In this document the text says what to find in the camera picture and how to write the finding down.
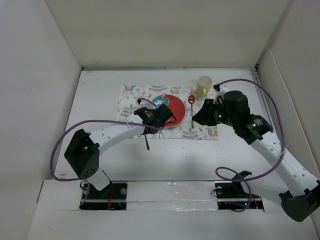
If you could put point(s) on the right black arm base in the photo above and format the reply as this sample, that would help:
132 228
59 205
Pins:
232 196

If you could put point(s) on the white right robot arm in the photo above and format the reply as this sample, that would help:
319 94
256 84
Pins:
301 195

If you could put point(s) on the metal table edge rail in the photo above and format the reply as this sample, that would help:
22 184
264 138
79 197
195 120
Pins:
153 68

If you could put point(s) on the copper fork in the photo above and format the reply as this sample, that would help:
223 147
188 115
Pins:
146 142

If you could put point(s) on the red and teal plate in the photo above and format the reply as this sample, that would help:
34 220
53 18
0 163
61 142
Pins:
175 104

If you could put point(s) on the patterned animal print cloth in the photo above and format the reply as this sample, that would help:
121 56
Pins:
128 103

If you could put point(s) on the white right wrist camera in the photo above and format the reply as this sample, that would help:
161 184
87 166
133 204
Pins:
220 90

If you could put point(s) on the yellow translucent mug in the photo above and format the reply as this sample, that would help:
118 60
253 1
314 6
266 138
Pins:
203 86

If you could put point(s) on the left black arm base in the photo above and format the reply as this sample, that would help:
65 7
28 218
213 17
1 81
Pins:
111 198

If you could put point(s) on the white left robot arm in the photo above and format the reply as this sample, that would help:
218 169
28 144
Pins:
84 149

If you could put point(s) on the copper spoon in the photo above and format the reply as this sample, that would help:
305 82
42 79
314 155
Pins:
191 101

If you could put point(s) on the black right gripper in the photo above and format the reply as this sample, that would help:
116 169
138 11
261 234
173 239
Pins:
204 116

